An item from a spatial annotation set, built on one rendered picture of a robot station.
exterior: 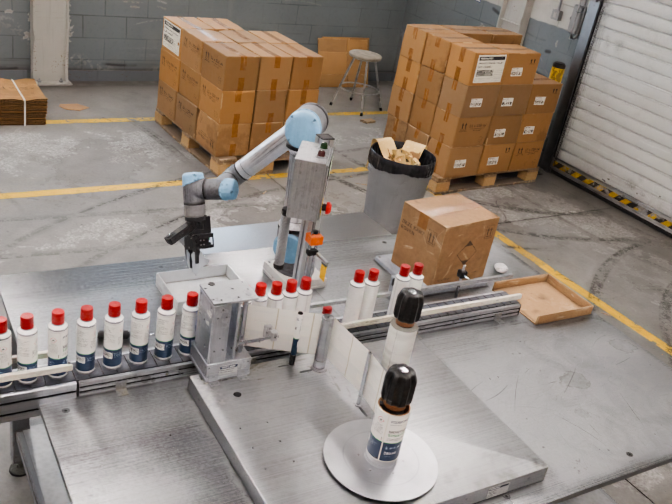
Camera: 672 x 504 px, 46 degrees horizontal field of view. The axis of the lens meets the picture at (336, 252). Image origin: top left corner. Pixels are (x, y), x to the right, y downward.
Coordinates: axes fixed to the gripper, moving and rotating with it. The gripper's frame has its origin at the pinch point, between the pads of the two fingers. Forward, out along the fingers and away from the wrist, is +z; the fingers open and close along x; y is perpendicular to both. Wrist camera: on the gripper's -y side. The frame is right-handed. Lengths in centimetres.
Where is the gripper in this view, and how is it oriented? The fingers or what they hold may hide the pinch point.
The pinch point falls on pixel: (192, 272)
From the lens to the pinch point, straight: 285.5
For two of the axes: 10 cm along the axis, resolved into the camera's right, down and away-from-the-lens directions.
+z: 0.2, 9.8, 2.2
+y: 8.0, -1.5, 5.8
